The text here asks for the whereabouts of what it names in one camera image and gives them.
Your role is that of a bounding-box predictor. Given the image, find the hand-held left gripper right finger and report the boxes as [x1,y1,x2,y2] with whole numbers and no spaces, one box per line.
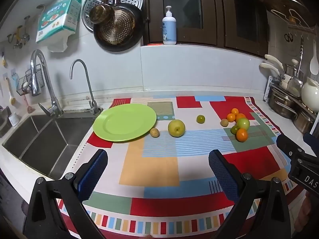
[208,149,296,239]

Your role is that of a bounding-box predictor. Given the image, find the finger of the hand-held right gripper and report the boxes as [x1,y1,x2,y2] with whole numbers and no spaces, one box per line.
[303,132,319,155]
[276,134,303,160]

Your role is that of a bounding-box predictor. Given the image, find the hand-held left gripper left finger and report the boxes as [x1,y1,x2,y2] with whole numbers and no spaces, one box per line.
[24,149,109,239]

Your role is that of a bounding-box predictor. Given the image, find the green apple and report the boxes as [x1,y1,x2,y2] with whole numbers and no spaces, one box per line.
[236,118,250,131]

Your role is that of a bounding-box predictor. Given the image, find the green plate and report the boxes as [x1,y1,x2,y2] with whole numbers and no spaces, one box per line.
[93,103,157,143]

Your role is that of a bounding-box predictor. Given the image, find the yellow apple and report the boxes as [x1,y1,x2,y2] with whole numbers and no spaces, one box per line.
[168,119,186,137]

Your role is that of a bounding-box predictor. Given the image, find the person's right hand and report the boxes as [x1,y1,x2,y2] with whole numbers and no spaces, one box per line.
[298,195,315,231]

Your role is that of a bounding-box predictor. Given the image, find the stainless steel pot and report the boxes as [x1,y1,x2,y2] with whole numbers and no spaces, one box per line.
[269,90,298,119]
[293,110,317,135]

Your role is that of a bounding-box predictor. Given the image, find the white ceramic pot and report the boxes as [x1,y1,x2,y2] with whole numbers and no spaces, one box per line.
[301,77,319,106]

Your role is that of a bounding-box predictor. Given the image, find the stainless steel sink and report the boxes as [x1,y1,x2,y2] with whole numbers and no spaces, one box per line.
[2,113,97,180]

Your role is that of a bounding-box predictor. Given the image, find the steel ladle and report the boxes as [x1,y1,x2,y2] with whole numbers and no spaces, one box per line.
[287,36,304,97]

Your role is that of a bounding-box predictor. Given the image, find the metal dish rack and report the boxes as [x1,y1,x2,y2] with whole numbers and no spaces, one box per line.
[264,76,319,135]

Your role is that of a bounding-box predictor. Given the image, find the colourful patchwork tablecloth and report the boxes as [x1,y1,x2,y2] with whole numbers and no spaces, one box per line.
[56,95,308,238]

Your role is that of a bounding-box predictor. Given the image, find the white spoon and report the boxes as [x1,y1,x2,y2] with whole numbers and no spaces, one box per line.
[310,40,319,75]

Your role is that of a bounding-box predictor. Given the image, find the thin gooseneck faucet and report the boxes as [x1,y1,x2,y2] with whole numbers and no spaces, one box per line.
[70,59,103,115]

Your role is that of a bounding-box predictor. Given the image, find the white cup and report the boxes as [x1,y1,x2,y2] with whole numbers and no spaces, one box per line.
[9,112,20,127]

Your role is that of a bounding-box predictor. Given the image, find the large chrome faucet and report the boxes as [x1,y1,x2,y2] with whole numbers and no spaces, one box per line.
[30,49,63,117]

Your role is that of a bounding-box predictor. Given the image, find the black frying pan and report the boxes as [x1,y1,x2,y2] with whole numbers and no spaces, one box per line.
[93,0,144,53]

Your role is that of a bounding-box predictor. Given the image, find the white pump soap bottle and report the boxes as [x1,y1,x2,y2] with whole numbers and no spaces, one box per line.
[162,5,177,46]

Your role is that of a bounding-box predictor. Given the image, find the small brass pan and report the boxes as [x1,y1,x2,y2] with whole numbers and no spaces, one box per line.
[89,0,115,25]

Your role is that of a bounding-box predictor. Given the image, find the paper towel package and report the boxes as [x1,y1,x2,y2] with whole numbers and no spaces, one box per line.
[35,0,83,53]

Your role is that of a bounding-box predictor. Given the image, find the white-handled knife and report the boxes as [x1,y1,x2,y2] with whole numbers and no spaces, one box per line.
[259,63,285,78]
[265,54,285,71]

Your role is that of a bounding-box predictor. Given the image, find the black wire basket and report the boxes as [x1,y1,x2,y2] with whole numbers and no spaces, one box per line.
[16,64,43,96]

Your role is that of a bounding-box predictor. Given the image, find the wall-mounted wire rack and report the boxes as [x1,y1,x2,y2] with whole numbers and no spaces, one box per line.
[270,9,317,33]

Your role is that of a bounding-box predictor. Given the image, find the dark wooden window frame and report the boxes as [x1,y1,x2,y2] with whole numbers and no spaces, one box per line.
[141,0,270,58]

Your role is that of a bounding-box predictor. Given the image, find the brass wall hooks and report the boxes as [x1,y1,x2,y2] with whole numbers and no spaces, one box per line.
[7,16,32,49]

